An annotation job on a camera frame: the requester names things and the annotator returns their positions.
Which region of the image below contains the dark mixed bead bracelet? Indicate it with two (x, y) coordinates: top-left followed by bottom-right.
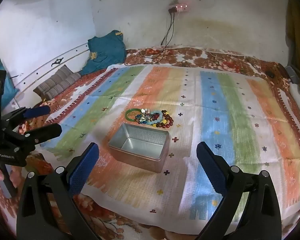
(135, 114), (152, 125)

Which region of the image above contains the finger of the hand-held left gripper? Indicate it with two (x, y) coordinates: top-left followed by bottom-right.
(1, 105), (51, 124)
(2, 123), (63, 151)

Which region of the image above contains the green jade bangle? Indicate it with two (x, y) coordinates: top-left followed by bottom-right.
(125, 108), (141, 122)

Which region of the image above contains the white foam pad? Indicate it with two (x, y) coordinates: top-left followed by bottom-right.
(289, 82), (300, 103)

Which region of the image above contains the white power strip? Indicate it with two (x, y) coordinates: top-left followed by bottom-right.
(168, 4), (189, 12)

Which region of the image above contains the teal pillow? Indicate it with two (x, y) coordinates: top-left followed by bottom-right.
(0, 58), (19, 103)

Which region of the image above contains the black cable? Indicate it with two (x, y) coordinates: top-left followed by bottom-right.
(124, 9), (177, 67)

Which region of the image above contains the grey striped pillow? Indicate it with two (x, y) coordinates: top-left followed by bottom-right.
(33, 64), (82, 102)

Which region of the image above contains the white bed headboard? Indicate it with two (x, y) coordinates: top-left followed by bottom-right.
(0, 42), (90, 115)

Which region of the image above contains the pale mixed bead bracelet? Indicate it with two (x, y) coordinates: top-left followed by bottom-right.
(140, 108), (153, 120)

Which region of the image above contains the grey box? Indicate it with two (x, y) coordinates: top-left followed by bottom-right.
(285, 66), (300, 83)

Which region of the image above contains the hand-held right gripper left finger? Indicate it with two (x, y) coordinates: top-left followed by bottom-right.
(16, 142), (100, 240)

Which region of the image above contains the light blue bead bracelet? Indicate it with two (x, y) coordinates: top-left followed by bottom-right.
(145, 110), (166, 128)

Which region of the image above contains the dark red bead bracelet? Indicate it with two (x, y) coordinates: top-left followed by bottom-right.
(152, 109), (174, 130)

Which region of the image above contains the striped colourful blanket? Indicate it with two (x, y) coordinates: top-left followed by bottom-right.
(41, 65), (300, 233)

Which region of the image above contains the silver metal tin box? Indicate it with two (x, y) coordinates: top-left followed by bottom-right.
(108, 123), (169, 173)

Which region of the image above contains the teal cloth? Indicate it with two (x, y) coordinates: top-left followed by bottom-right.
(80, 30), (127, 75)

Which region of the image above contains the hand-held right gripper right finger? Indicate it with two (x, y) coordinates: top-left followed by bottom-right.
(196, 141), (283, 240)

